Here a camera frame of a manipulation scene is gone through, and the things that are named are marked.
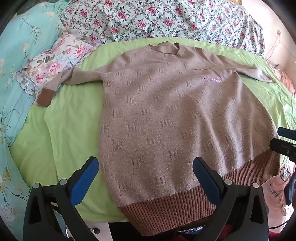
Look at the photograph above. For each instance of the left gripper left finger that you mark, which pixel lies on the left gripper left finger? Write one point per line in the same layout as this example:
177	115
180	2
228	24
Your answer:
51	214

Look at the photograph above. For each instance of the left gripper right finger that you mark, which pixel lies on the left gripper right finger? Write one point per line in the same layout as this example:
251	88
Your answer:
241	212

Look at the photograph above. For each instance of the beige knit sweater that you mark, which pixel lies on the beige knit sweater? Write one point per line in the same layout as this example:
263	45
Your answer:
163	106

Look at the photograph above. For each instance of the green bed sheet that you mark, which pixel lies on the green bed sheet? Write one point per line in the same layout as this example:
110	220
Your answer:
57	140

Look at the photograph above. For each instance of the red floral white quilt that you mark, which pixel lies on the red floral white quilt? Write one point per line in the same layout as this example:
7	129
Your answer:
219	22

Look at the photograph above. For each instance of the pastel floral pillow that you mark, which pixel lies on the pastel floral pillow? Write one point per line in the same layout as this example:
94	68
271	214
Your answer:
68	51

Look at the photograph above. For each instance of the teal floral quilt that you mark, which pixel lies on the teal floral quilt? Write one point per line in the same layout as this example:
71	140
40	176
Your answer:
28	28

